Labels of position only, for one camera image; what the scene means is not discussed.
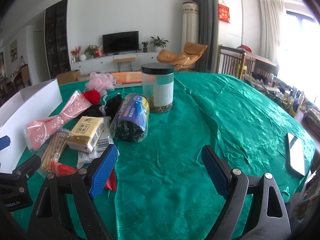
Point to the leafy plant with red pot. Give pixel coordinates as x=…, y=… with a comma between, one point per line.
x=93, y=51

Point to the white smartphone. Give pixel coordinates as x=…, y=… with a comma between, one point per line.
x=295, y=154

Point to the covered standing air conditioner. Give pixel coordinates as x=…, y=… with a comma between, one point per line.
x=190, y=23

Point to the clear jar black lid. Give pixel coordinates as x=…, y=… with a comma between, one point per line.
x=158, y=86

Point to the green satin tablecloth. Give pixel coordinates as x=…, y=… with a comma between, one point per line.
x=163, y=189

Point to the pink floral mask pack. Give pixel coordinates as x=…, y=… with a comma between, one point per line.
x=37, y=132

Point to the green potted plant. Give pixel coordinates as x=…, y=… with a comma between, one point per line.
x=158, y=43

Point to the wooden dining chair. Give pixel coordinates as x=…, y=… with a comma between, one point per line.
x=21, y=77

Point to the black glass display cabinet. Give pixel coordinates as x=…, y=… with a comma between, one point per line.
x=55, y=35

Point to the black flat television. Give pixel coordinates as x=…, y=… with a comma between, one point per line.
x=121, y=42

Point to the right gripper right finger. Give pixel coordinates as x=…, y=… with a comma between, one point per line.
x=267, y=217

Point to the small dark potted plant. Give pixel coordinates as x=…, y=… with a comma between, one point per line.
x=145, y=46

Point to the red sachet packet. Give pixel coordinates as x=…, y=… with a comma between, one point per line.
x=64, y=170

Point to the wooden slatted bench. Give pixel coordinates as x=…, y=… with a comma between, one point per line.
x=233, y=62

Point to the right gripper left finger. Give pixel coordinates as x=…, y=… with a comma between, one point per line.
x=50, y=218

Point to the small wooden bench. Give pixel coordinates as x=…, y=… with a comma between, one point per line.
x=129, y=62

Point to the round white vase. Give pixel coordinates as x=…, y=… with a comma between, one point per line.
x=82, y=57

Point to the pink mesh bath pouf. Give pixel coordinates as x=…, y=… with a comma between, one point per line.
x=100, y=82

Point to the yellow tissue packet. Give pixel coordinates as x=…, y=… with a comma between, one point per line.
x=85, y=134

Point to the orange hardcover book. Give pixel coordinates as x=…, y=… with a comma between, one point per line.
x=127, y=79

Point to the red wall calendar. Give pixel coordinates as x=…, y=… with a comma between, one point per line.
x=223, y=13

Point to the white printed plastic pouch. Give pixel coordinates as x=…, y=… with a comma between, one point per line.
x=103, y=142

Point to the white cardboard box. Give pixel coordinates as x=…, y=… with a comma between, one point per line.
x=31, y=103

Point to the blue garbage bag roll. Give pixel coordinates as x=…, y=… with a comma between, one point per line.
x=131, y=120

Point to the black lace fabric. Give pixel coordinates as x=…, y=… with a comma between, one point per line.
x=109, y=109

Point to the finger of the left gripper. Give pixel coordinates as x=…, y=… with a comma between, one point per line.
x=4, y=142
x=22, y=173

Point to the white sheer curtain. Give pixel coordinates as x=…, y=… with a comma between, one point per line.
x=272, y=18

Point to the orange rocking lounge chair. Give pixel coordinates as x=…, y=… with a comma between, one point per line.
x=191, y=53

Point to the grey curtain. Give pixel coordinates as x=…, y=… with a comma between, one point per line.
x=208, y=34

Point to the red yarn ball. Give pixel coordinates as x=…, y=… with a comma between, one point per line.
x=92, y=96

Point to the red flowers in vase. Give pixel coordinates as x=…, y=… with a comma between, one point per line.
x=75, y=53

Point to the brown cardboard box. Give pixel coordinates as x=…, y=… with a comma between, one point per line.
x=68, y=77

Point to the bag of wooden sticks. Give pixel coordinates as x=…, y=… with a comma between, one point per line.
x=52, y=150

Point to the framed wall painting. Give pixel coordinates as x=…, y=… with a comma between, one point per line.
x=13, y=51

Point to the white TV cabinet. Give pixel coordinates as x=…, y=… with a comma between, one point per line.
x=106, y=65

